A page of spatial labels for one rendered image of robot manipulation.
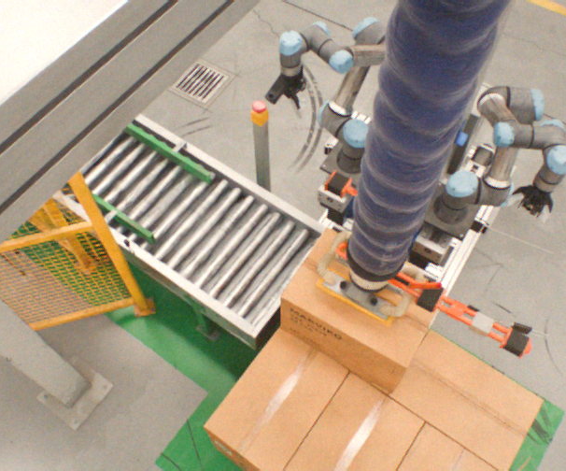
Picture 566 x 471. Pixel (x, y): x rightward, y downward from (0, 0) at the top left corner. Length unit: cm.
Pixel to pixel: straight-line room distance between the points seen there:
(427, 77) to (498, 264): 264
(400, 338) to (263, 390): 70
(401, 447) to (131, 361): 158
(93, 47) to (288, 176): 363
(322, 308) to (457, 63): 145
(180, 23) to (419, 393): 257
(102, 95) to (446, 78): 103
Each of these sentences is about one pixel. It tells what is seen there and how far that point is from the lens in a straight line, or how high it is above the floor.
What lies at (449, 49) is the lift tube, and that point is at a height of 242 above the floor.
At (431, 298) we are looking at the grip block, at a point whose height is 120.
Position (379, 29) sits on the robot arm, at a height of 165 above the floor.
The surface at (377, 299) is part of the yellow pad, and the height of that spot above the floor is 108.
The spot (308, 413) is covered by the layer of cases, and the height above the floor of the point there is 54.
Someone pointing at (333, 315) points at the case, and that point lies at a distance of 256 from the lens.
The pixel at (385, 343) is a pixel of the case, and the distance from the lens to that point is 255.
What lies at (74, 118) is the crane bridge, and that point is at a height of 300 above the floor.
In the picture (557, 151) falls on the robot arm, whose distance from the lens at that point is 198.
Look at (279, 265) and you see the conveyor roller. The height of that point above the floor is 55.
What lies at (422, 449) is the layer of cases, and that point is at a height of 54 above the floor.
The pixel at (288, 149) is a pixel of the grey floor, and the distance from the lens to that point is 416.
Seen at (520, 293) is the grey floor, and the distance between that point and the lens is 388.
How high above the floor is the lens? 332
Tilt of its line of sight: 61 degrees down
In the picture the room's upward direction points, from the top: straight up
